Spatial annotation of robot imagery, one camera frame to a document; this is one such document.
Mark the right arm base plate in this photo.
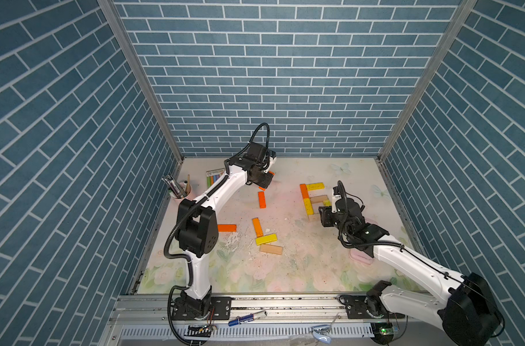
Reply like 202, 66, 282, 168
337, 294, 405, 319

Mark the highlighter marker pack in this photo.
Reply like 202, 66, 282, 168
206, 168, 226, 187

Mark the aluminium front rail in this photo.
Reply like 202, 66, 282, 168
110, 292, 401, 324

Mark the green led circuit board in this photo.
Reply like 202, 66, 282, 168
371, 323, 396, 345

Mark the amber orange block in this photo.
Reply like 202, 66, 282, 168
252, 218, 264, 238

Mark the pink pen holder cup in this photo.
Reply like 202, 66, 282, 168
162, 174, 193, 203

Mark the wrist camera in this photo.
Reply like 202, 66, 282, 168
263, 149, 276, 172
331, 195, 344, 213

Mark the blue white tape dispenser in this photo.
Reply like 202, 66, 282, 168
312, 324, 332, 345

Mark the pink plastic tray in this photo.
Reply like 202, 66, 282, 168
349, 249, 374, 265

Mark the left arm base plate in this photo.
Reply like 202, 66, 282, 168
170, 296, 232, 321

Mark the natural wood block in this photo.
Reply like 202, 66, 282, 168
308, 214, 320, 222
310, 195, 329, 204
260, 244, 283, 255

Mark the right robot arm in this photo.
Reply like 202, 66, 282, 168
319, 182, 506, 345

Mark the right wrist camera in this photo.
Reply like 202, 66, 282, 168
331, 195, 344, 213

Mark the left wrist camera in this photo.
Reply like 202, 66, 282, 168
263, 149, 276, 172

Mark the orange block top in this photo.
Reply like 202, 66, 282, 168
300, 184, 310, 200

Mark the blue screwdriver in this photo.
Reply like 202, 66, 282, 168
228, 310, 268, 327

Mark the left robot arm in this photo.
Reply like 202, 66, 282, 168
163, 123, 276, 319

